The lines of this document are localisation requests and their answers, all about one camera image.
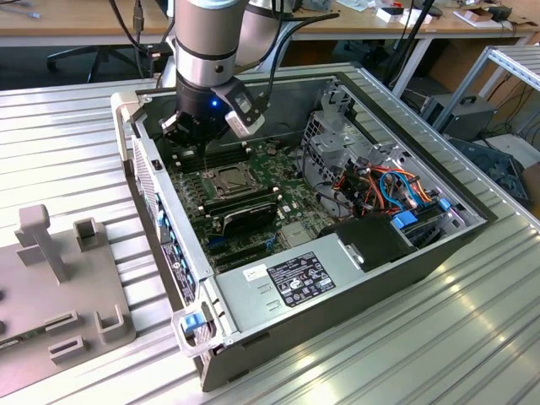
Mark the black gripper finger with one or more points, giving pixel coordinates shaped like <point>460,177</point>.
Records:
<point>173,128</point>
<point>217,141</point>

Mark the thin metal locking lever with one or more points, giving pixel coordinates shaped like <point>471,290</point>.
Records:
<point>204,165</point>

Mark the silver green CPU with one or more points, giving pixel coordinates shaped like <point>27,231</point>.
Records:
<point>234,177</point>

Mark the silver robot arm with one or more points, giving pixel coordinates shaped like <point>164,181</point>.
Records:
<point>206,42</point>

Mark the empty black RAM slot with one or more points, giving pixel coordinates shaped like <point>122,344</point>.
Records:
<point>225,155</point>

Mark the black RAM stick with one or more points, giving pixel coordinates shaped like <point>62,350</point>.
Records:
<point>236,207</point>

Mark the black expansion card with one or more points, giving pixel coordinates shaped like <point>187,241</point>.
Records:
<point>249,219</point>

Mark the green motherboard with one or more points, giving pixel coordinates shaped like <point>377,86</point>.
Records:
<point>295,198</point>

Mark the black office chair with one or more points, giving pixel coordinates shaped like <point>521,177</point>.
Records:
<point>99,50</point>

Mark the black expansion slot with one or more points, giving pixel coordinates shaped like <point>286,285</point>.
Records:
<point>236,253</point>

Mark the silver drive cage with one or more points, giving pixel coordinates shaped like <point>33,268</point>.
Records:
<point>333,143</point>

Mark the silver chipset heatsink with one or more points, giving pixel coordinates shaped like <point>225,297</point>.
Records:
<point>295,234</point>

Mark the long wooden desk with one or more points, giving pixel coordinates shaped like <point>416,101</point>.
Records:
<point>84,19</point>

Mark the silver power supply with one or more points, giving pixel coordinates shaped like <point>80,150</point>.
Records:
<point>249,304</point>

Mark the blue case latch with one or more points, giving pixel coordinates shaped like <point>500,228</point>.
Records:
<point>193,322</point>

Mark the grey plastic parts rack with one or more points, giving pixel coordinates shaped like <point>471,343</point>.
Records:
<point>63,295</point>

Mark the blue disk carrier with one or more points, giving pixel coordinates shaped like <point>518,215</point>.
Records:
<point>404,220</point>

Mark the white cardboard box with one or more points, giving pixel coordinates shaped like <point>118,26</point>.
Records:
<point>390,14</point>

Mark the grey open PC case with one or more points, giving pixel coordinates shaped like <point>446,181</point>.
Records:
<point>337,320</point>

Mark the dark blue plastic crate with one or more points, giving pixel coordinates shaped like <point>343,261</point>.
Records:
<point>485,162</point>

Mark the small black device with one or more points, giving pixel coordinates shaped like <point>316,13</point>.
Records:
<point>502,12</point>

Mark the brown cardboard box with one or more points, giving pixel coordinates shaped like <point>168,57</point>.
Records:
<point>532,185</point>

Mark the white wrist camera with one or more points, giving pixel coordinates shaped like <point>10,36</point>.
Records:
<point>244,124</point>

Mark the aluminium frame shelf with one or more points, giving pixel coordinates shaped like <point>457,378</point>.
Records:
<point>512,63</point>

